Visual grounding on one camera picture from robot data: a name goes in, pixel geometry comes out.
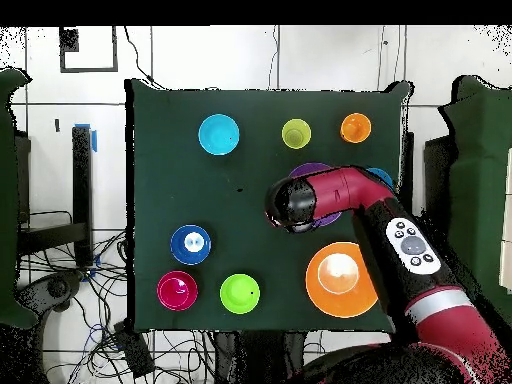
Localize large purple bowl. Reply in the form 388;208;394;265
288;161;344;228

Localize green bowl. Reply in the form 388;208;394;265
218;272;262;316

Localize dark blue bowl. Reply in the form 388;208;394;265
169;223;213;267

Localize red-pink cup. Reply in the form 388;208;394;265
162;276;194;307

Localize red-pink bowl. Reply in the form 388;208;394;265
156;270;200;312

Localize dark green tablecloth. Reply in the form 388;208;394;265
124;77;413;333

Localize cyan bowl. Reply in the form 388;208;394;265
198;113;241;156

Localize yellow-green cup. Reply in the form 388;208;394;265
280;118;312;150

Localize large orange bowl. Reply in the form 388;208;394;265
304;241;380;320

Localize orange cup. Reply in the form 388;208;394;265
339;112;373;144

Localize blue ribbed bowl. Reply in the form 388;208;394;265
365;167;395;189

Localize black floor box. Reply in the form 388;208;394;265
112;319;156;380

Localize black crossbar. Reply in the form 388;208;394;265
17;221;89;257

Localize neighbouring green cloth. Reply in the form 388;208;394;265
433;75;512;333
0;67;38;330

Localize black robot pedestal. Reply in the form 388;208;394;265
213;330;309;384

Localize black post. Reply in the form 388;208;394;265
71;124;95;268

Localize black square frame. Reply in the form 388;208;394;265
58;25;120;74

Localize grey pedestal foot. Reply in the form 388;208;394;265
19;271;85;317

